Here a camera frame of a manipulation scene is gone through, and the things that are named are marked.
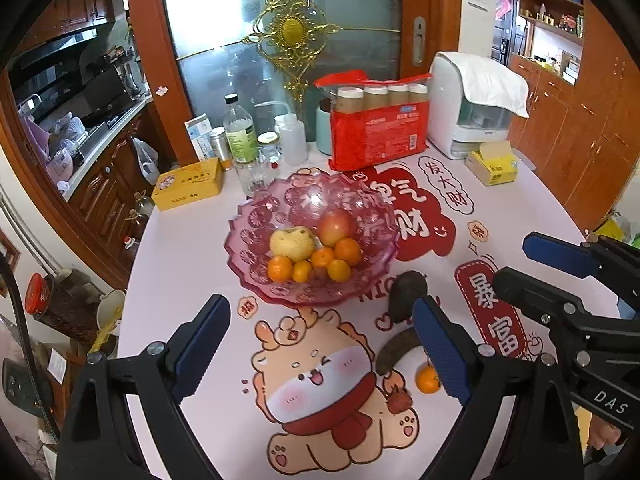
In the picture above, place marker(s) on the dark cucumber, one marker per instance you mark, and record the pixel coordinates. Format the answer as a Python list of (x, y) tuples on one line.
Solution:
[(395, 355)]

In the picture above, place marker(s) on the red bottle multipack wrapper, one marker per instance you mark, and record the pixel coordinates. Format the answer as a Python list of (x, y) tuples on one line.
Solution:
[(375, 140)]

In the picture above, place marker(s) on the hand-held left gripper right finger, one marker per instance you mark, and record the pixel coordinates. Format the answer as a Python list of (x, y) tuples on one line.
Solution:
[(440, 350)]

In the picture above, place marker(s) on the dark entrance door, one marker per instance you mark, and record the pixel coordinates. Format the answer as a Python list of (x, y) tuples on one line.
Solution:
[(502, 45)]

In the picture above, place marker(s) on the blue white carton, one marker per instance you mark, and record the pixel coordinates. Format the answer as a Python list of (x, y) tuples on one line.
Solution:
[(200, 137)]

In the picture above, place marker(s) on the yellow green bag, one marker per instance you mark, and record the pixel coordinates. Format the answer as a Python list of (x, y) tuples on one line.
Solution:
[(612, 229)]

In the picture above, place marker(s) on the teal canister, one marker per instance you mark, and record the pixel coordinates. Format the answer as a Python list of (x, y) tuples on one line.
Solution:
[(324, 127)]

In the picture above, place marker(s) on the white enamel pot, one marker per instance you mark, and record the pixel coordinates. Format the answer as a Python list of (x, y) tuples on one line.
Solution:
[(110, 307)]

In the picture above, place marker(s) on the pink plastic bag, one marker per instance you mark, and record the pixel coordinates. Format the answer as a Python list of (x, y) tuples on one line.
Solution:
[(57, 152)]

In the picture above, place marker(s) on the frosted glass sliding door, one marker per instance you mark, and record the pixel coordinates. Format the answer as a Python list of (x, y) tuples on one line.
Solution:
[(210, 35)]

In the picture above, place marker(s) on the white squeeze bottle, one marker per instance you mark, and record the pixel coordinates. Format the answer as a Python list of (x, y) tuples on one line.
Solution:
[(290, 140)]

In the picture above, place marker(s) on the wooden sideboard cabinet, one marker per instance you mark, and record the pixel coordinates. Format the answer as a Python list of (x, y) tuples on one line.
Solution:
[(575, 135)]

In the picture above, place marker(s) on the pink glass fruit bowl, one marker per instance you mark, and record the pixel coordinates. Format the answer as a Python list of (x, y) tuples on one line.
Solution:
[(250, 230)]

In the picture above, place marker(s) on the clear bottle green label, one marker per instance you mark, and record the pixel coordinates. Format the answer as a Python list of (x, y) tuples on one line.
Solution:
[(239, 137)]

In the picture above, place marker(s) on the beige drink bottle white cap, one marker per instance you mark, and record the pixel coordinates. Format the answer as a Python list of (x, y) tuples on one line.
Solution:
[(419, 93), (376, 97), (348, 99), (400, 95)]

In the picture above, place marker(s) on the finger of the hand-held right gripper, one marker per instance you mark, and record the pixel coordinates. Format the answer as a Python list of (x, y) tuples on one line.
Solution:
[(560, 255), (535, 292)]

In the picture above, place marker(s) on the gold door ornament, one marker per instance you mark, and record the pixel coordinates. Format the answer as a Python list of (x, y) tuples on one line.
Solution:
[(292, 30)]

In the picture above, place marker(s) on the white cloth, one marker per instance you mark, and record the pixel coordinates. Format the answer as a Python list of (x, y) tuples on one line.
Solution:
[(495, 82)]

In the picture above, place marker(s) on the clear drinking glass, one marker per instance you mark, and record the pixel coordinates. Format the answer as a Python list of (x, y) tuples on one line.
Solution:
[(255, 176)]

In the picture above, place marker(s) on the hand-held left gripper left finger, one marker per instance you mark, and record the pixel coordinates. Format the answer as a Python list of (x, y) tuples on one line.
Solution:
[(197, 350)]

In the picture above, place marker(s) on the orange tangerine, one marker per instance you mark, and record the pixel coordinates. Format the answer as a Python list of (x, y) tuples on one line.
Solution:
[(426, 380), (347, 251), (339, 270), (301, 271), (322, 257), (280, 268)]

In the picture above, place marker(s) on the wooden wall shelf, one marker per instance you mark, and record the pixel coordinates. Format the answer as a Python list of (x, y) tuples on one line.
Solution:
[(550, 10)]

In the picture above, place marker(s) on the red paper door decoration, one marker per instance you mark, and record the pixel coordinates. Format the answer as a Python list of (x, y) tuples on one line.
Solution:
[(504, 2)]

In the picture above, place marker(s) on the yellow soft tissue pack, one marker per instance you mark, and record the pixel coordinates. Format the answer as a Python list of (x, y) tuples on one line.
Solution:
[(492, 165)]

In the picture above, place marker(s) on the red lid dark jar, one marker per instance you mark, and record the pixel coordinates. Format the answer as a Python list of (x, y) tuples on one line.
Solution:
[(40, 292)]

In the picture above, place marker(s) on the metal can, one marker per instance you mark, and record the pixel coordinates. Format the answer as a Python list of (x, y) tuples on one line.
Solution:
[(219, 144)]

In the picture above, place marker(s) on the wooden kitchen cabinet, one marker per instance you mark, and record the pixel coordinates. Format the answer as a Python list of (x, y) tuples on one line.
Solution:
[(110, 195)]

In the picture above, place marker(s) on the white plastic bag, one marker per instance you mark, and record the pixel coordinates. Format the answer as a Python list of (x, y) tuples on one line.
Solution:
[(146, 160)]

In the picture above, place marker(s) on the yellow pear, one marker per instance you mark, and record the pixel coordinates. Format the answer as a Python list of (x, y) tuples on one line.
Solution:
[(291, 244)]

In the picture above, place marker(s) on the dark green avocado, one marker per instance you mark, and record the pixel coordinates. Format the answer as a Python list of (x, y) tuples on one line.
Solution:
[(406, 292)]

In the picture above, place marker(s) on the small glass jar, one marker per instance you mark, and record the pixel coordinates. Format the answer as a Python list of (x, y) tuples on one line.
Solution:
[(268, 146)]

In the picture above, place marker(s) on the person's right hand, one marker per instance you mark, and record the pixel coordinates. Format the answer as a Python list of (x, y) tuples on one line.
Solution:
[(602, 435)]

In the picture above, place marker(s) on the red apple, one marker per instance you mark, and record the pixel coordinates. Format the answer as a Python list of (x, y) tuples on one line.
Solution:
[(336, 227)]

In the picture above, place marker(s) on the yellow cardboard tissue box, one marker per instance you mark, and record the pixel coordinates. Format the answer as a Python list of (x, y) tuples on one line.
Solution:
[(187, 185)]

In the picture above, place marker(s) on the black range hood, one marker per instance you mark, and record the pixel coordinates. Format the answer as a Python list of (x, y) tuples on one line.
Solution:
[(50, 60)]

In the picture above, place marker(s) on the white countertop appliance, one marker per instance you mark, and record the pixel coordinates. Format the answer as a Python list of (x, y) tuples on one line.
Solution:
[(450, 120)]

